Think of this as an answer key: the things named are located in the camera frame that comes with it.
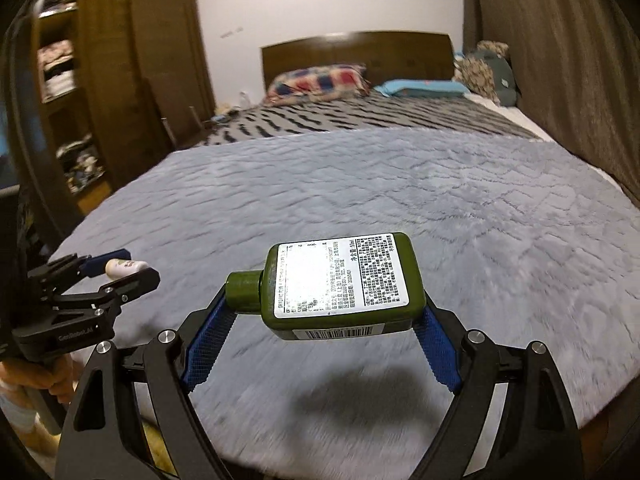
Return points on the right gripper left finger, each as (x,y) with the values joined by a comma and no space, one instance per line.
(103,436)

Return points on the wooden headboard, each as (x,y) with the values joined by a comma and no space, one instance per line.
(385,55)

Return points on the plaid pillow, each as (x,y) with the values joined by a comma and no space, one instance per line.
(318,84)

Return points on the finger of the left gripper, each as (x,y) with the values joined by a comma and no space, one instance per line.
(73,268)
(125,287)

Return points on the wooden nightstand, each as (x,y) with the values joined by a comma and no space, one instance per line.
(210,124)

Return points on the white cream tube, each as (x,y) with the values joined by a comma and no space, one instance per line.
(115,269)

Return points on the person left hand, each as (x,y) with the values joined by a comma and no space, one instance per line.
(58,379)

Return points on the wooden wardrobe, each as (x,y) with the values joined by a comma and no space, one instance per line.
(100,92)

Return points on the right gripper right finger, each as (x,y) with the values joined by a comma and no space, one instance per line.
(537,436)

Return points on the brown curtain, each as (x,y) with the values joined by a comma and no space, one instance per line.
(576,63)

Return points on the blue pillow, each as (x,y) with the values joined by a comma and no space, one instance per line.
(413,88)

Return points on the small green bottle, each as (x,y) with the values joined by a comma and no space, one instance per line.
(337,288)

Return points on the zebra striped bed sheet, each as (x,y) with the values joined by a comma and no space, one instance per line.
(458,113)

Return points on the yellow fluffy rug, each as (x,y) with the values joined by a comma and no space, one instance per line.
(46,447)

